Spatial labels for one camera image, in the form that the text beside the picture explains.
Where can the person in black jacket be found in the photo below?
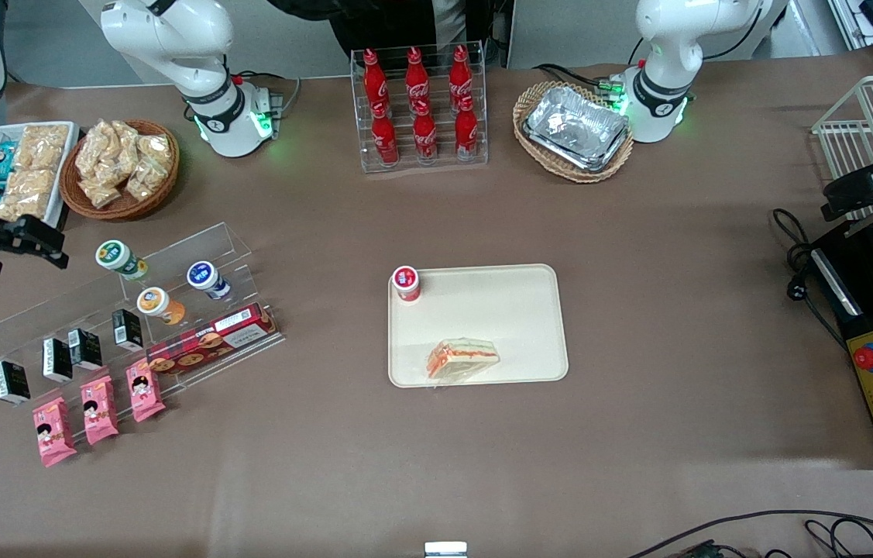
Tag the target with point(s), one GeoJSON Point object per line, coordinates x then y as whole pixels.
{"type": "Point", "coordinates": [390, 19]}

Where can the dark brown wicker basket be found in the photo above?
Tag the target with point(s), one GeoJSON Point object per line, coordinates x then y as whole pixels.
{"type": "Point", "coordinates": [126, 209]}

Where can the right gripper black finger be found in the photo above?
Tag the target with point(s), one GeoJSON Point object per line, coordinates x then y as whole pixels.
{"type": "Point", "coordinates": [41, 235]}
{"type": "Point", "coordinates": [53, 258]}

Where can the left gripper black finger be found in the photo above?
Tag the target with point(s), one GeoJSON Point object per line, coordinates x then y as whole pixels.
{"type": "Point", "coordinates": [854, 187]}
{"type": "Point", "coordinates": [847, 209]}

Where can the red-lid white cup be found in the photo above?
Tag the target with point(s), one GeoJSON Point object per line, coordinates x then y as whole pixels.
{"type": "Point", "coordinates": [406, 280]}

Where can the pink snack packet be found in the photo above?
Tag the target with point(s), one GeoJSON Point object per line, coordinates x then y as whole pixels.
{"type": "Point", "coordinates": [145, 391]}
{"type": "Point", "coordinates": [99, 411]}
{"type": "Point", "coordinates": [53, 432]}

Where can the aluminium foil tray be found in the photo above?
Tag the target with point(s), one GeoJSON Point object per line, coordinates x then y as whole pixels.
{"type": "Point", "coordinates": [575, 128]}

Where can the light tan wicker basket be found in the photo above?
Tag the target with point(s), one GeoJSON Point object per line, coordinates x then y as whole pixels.
{"type": "Point", "coordinates": [529, 105]}

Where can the green-lid white cup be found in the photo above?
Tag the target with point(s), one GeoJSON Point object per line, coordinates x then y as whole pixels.
{"type": "Point", "coordinates": [115, 254]}

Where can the red emergency stop button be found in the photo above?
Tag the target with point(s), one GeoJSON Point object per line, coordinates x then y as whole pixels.
{"type": "Point", "coordinates": [869, 358]}

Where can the triangle sandwich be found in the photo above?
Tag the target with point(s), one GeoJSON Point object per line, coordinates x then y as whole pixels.
{"type": "Point", "coordinates": [467, 358]}

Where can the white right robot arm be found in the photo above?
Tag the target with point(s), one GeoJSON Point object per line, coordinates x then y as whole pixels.
{"type": "Point", "coordinates": [204, 85]}

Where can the beige cracker pack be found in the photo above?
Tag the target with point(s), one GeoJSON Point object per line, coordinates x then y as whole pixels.
{"type": "Point", "coordinates": [25, 194]}
{"type": "Point", "coordinates": [42, 146]}

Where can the cream plastic tray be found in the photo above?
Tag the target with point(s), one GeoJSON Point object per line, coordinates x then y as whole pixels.
{"type": "Point", "coordinates": [498, 310]}

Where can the small black carton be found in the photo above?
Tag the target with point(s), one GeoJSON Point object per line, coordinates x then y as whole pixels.
{"type": "Point", "coordinates": [86, 349]}
{"type": "Point", "coordinates": [127, 329]}
{"type": "Point", "coordinates": [57, 359]}
{"type": "Point", "coordinates": [10, 382]}

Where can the clear acrylic bottle rack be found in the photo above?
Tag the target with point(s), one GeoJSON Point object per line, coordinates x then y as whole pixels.
{"type": "Point", "coordinates": [482, 116]}

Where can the small white device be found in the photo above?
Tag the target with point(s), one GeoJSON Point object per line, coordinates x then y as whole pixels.
{"type": "Point", "coordinates": [445, 550]}

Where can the red cola bottle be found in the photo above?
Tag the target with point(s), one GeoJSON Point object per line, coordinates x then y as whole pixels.
{"type": "Point", "coordinates": [385, 139]}
{"type": "Point", "coordinates": [375, 77]}
{"type": "Point", "coordinates": [417, 77]}
{"type": "Point", "coordinates": [460, 74]}
{"type": "Point", "coordinates": [425, 136]}
{"type": "Point", "coordinates": [466, 132]}

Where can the white rectangular dish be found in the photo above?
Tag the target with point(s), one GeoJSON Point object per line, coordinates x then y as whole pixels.
{"type": "Point", "coordinates": [64, 178]}

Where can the blue-lid white cup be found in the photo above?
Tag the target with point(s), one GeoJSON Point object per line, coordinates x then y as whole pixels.
{"type": "Point", "coordinates": [204, 275]}

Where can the red cookie box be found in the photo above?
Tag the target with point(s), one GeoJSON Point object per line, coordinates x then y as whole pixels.
{"type": "Point", "coordinates": [204, 345]}

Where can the clear bag of beige snacks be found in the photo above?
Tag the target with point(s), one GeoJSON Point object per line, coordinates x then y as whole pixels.
{"type": "Point", "coordinates": [126, 143]}
{"type": "Point", "coordinates": [156, 149]}
{"type": "Point", "coordinates": [146, 180]}
{"type": "Point", "coordinates": [101, 194]}
{"type": "Point", "coordinates": [93, 151]}

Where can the orange-lid cup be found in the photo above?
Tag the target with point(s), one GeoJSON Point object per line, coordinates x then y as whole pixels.
{"type": "Point", "coordinates": [153, 301]}

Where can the clear acrylic tiered stand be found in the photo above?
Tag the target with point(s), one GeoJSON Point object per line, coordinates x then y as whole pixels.
{"type": "Point", "coordinates": [211, 240]}

